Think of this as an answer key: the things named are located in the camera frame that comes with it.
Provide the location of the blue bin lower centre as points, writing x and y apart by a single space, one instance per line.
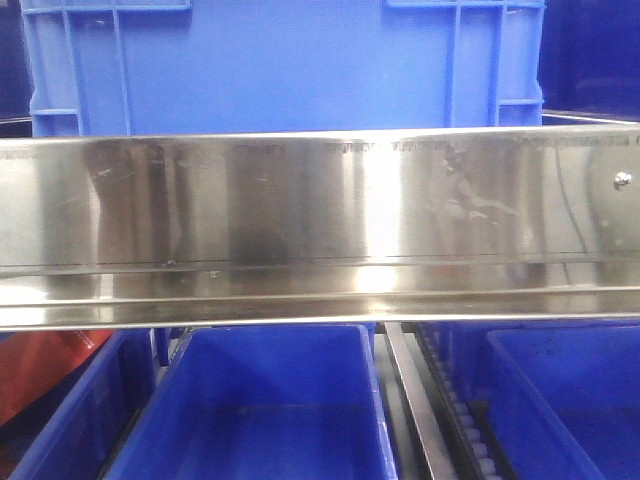
265 402

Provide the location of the blue bin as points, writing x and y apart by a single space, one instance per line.
563 400
71 431
265 402

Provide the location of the large blue crate upper shelf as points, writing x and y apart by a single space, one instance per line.
102 68

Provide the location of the blue bin lower right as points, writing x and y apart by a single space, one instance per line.
563 400

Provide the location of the blue bin lower left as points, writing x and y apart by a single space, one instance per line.
71 431

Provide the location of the red bag in bin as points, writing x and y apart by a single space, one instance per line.
32 363

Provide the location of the dark blue crate upper right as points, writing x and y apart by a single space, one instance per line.
589 58

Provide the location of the dark blue crate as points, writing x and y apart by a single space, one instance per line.
15 80
589 58

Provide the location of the dark blue crate upper left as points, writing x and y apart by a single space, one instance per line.
15 80

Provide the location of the stainless steel shelf rail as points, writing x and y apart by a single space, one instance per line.
399 225

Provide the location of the steel divider rail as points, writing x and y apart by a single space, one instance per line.
432 454

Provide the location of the steel bolt on rail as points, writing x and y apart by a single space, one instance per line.
622 179

